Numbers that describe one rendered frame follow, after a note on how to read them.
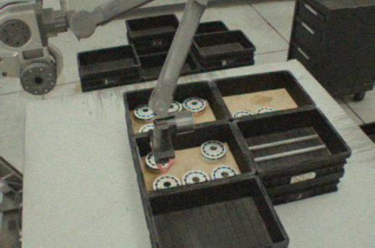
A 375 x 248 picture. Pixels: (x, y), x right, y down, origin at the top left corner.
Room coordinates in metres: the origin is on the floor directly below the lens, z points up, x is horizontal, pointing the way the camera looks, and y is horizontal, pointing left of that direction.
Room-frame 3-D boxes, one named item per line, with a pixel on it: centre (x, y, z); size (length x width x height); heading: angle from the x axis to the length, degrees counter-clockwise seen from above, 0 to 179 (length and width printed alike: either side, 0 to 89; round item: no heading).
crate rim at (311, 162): (1.17, -0.41, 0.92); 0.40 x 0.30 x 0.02; 104
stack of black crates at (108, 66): (2.31, 0.52, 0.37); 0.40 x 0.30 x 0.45; 106
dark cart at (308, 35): (2.75, -1.18, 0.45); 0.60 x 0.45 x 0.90; 106
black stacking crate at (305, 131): (1.17, -0.41, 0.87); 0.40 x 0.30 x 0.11; 104
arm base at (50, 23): (1.10, 0.40, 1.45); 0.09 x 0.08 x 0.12; 16
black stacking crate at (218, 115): (1.36, 0.05, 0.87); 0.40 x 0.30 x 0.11; 104
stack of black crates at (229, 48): (2.53, -0.25, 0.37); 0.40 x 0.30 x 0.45; 106
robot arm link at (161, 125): (0.98, 0.07, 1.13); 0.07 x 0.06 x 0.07; 106
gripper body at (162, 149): (0.99, 0.08, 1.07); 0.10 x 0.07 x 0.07; 13
